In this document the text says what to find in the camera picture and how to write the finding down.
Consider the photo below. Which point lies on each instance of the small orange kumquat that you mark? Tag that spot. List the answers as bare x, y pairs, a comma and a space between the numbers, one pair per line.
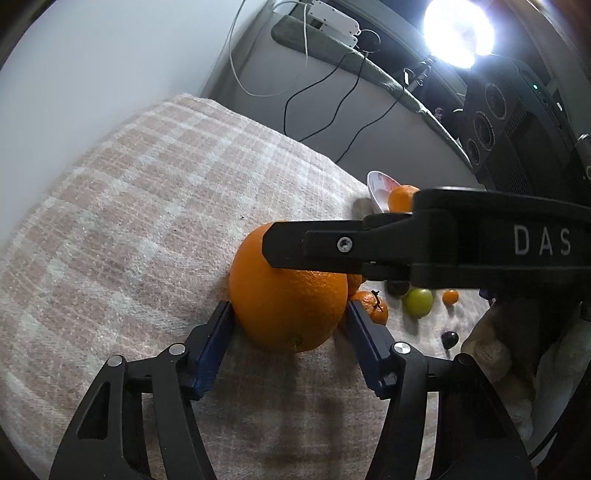
451, 297

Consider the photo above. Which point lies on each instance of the mandarin with stem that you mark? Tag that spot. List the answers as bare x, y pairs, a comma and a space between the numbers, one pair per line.
376, 313

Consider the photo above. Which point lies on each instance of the small mandarin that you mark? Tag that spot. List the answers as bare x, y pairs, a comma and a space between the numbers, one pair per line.
401, 198

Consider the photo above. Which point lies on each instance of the pink plaid blanket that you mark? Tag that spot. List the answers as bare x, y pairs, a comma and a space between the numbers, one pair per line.
138, 207

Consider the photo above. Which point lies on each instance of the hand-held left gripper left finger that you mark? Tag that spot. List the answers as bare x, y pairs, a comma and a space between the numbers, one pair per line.
214, 350

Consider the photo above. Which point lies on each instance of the dark cherry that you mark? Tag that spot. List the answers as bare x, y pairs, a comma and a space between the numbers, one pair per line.
397, 287

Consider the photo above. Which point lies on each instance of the floral white plate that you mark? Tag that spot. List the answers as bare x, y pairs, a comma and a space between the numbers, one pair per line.
378, 189

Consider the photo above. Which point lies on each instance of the large orange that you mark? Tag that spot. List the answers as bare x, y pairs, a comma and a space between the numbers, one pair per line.
355, 284
286, 309

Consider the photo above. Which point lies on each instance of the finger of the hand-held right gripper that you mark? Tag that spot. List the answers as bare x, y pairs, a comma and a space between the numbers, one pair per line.
314, 244

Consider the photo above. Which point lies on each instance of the small purple figurine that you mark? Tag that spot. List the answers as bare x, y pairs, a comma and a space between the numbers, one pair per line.
438, 113

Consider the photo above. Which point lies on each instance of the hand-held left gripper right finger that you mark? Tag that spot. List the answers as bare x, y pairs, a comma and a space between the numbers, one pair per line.
369, 350

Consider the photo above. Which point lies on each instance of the dark plum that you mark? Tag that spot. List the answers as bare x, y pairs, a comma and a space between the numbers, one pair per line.
450, 339

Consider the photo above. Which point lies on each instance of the white power strip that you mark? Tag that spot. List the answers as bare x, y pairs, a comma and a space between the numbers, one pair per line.
332, 18
348, 40

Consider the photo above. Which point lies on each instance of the bright round lamp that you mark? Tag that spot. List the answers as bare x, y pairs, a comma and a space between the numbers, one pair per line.
457, 32

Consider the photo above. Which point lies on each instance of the white fuzzy cloth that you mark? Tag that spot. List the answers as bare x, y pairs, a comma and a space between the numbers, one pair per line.
494, 350

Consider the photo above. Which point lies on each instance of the green lime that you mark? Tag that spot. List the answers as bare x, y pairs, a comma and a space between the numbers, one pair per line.
418, 302

